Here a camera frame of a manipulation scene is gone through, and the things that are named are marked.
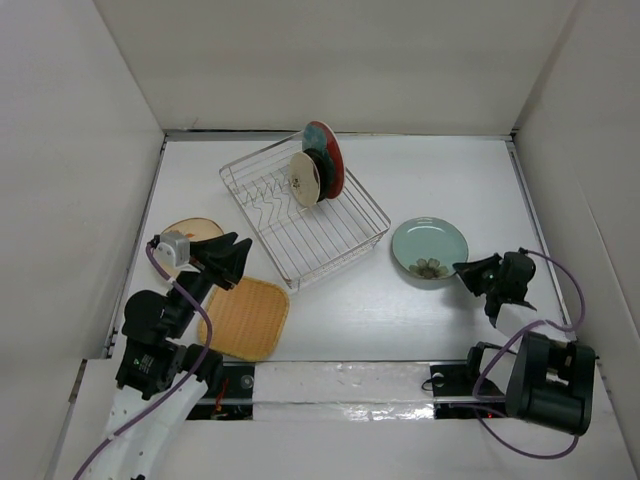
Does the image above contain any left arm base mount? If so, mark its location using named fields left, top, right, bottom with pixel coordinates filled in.
left=187, top=362, right=255, bottom=421

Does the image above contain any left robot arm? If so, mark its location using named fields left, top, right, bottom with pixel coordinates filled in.
left=74, top=232, right=252, bottom=479

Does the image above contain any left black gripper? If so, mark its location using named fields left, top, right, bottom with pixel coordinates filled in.
left=167, top=230, right=251, bottom=335

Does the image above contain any small black plate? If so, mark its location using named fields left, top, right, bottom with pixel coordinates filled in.
left=304, top=148, right=336, bottom=202

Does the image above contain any round wooden plate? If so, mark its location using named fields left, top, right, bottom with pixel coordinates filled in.
left=158, top=217, right=224, bottom=252

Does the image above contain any wire dish rack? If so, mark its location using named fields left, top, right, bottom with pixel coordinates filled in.
left=220, top=132, right=391, bottom=290

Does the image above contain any gold rimmed cream plate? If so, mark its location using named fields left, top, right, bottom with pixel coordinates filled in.
left=288, top=152, right=320, bottom=207

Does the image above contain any light green flower bowl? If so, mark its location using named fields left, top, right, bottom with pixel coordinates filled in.
left=389, top=216, right=469, bottom=290

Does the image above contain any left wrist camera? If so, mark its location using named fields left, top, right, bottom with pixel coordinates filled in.
left=151, top=231, right=191, bottom=271

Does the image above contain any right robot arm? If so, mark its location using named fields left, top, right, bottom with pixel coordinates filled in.
left=453, top=248, right=596, bottom=436

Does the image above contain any woven bamboo square tray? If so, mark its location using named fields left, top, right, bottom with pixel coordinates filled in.
left=205, top=277, right=290, bottom=362

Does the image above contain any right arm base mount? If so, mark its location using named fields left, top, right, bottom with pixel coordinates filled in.
left=421, top=342, right=528, bottom=420

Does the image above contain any red and teal floral plate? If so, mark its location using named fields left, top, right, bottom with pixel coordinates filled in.
left=302, top=121, right=345, bottom=199

